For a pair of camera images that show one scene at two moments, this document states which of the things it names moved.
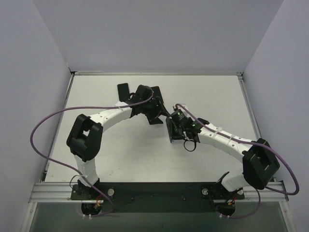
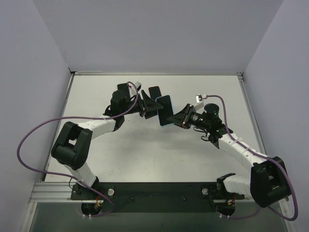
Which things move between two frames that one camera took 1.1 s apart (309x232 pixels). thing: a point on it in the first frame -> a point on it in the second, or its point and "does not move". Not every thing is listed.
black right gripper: (169, 129) -> (187, 116)
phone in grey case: (123, 92) does not move
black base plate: (157, 197) does not move
